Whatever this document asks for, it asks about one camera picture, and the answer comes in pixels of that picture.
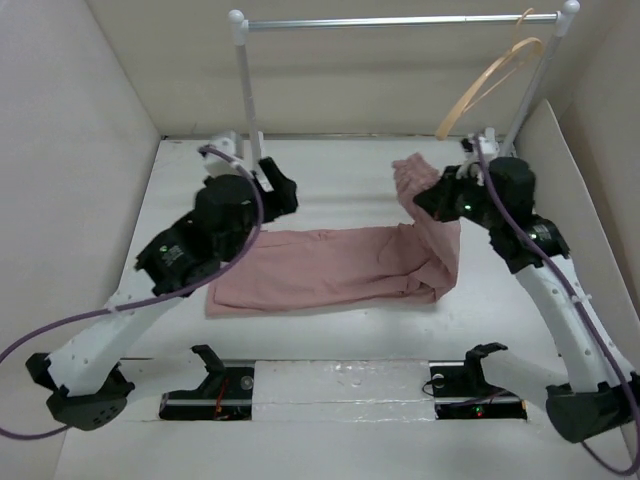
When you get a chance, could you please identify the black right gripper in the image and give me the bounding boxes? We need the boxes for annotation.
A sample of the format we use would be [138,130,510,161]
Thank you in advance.
[412,164,503,231]

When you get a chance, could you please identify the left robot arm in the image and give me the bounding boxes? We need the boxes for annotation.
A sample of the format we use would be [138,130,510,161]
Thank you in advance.
[26,145,298,431]

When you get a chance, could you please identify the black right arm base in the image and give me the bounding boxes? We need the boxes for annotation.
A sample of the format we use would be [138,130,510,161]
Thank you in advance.
[422,342,528,421]

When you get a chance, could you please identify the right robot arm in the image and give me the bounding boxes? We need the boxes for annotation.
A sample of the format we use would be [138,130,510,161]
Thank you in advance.
[411,157,639,444]

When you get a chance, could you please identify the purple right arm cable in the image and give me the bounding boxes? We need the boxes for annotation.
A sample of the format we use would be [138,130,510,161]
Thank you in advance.
[471,134,640,475]

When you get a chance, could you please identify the white clothes rack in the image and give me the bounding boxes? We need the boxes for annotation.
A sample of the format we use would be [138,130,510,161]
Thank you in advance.
[226,1,580,168]

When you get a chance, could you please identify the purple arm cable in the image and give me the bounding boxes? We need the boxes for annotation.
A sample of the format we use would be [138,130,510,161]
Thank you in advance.
[471,134,640,475]
[0,144,266,441]

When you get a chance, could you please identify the beige wooden hanger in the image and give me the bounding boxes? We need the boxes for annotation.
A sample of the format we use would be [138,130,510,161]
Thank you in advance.
[435,8,544,141]

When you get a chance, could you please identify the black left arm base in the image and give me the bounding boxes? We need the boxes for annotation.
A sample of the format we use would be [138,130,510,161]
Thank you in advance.
[158,345,256,421]

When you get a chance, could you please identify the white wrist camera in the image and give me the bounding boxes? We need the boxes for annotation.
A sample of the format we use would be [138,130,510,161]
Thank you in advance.
[460,127,500,168]
[202,130,243,178]

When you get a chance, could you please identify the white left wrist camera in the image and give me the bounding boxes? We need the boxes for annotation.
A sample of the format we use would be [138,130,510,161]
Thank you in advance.
[202,130,243,178]

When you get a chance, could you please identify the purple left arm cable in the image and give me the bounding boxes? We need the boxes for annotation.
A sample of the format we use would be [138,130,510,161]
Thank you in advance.
[0,144,266,441]

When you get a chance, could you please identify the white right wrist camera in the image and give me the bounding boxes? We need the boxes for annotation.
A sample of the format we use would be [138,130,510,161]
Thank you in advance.
[460,127,500,168]

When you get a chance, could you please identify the pink trousers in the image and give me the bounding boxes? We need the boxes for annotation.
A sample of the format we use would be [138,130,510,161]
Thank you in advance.
[205,153,461,318]

